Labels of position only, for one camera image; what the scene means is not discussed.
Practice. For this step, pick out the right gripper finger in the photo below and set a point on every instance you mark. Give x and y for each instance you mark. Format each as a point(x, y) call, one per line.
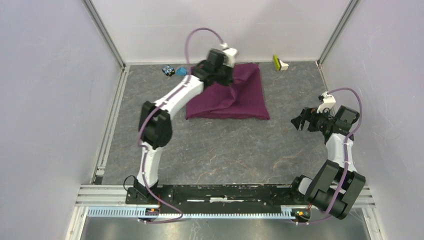
point(299, 122)
point(306, 113)

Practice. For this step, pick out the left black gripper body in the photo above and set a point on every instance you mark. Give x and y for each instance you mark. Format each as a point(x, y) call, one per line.
point(222, 74)

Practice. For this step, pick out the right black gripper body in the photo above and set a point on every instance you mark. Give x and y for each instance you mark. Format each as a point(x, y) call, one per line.
point(319, 121)

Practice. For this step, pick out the purple cloth wrap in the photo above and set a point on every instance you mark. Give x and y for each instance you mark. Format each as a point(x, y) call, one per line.
point(242, 100)

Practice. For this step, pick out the blue small block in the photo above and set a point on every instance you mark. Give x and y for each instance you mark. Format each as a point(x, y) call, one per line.
point(181, 71)

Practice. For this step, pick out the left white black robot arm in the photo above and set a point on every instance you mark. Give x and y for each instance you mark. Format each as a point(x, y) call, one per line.
point(155, 129)

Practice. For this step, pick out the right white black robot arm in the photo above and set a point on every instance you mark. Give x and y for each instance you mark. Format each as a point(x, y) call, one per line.
point(337, 185)

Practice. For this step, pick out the yellow green white object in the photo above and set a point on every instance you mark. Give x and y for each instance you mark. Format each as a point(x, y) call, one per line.
point(279, 64)

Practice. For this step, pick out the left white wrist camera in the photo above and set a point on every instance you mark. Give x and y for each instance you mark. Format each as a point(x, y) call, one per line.
point(230, 54)

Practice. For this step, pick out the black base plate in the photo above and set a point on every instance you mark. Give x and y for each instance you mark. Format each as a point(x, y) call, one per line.
point(218, 199)

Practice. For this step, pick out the aluminium frame rail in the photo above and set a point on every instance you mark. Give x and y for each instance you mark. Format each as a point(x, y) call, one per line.
point(100, 212)

